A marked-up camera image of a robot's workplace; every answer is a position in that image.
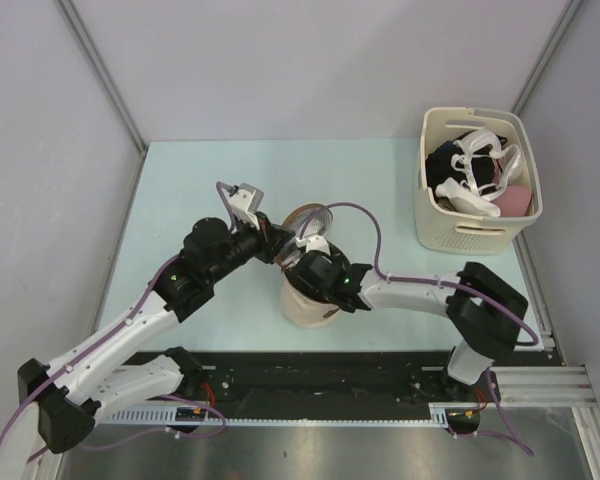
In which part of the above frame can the white bra from bag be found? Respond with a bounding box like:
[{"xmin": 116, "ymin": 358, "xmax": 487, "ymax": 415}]
[{"xmin": 451, "ymin": 129, "xmax": 524, "ymax": 201}]

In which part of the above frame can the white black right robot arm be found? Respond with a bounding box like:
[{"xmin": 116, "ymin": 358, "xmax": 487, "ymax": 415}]
[{"xmin": 280, "ymin": 251, "xmax": 529, "ymax": 401}]

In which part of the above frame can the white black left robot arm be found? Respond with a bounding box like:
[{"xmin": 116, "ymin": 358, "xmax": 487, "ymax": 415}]
[{"xmin": 17, "ymin": 212, "xmax": 294, "ymax": 454}]

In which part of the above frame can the cream plastic laundry basket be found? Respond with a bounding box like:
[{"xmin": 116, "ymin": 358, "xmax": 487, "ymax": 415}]
[{"xmin": 414, "ymin": 107, "xmax": 543, "ymax": 255}]

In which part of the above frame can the pink bra cup in basket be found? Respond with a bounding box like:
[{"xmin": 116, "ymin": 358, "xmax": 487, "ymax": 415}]
[{"xmin": 492, "ymin": 185, "xmax": 532, "ymax": 217}]

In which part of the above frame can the black garment in basket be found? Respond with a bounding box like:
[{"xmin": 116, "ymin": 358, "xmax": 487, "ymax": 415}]
[{"xmin": 425, "ymin": 141, "xmax": 498, "ymax": 190}]

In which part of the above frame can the white garment in basket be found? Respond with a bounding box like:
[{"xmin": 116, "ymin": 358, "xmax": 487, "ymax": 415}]
[{"xmin": 435, "ymin": 178, "xmax": 501, "ymax": 218}]

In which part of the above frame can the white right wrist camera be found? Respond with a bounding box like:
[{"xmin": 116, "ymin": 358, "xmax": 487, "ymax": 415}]
[{"xmin": 305, "ymin": 235, "xmax": 331, "ymax": 255}]

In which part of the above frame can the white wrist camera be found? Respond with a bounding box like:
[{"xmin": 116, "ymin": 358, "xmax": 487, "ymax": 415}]
[
  {"xmin": 229, "ymin": 183, "xmax": 264, "ymax": 230},
  {"xmin": 305, "ymin": 235, "xmax": 331, "ymax": 255}
]

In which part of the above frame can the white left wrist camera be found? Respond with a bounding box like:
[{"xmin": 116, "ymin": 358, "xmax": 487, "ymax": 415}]
[{"xmin": 229, "ymin": 183, "xmax": 264, "ymax": 230}]

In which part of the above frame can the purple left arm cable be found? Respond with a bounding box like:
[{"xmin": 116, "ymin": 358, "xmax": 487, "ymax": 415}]
[{"xmin": 0, "ymin": 180, "xmax": 241, "ymax": 464}]

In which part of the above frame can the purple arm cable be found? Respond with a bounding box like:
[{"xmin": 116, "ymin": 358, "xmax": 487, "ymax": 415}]
[
  {"xmin": 294, "ymin": 201, "xmax": 541, "ymax": 459},
  {"xmin": 0, "ymin": 180, "xmax": 241, "ymax": 464}
]

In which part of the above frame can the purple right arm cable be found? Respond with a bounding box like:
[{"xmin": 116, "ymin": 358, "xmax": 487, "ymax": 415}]
[{"xmin": 294, "ymin": 201, "xmax": 541, "ymax": 459}]

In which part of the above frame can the aluminium frame post left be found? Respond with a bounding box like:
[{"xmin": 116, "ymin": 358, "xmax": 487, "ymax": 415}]
[{"xmin": 54, "ymin": 0, "xmax": 148, "ymax": 158}]

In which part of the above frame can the aluminium frame post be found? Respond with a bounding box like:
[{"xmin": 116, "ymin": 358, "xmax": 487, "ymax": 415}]
[
  {"xmin": 54, "ymin": 0, "xmax": 148, "ymax": 158},
  {"xmin": 511, "ymin": 0, "xmax": 588, "ymax": 116}
]

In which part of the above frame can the grey slotted cable duct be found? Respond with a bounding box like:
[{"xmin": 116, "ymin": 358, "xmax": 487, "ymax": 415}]
[{"xmin": 101, "ymin": 402, "xmax": 477, "ymax": 428}]

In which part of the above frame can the aluminium frame post right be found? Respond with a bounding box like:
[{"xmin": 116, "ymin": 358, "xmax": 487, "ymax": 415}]
[{"xmin": 511, "ymin": 0, "xmax": 588, "ymax": 116}]

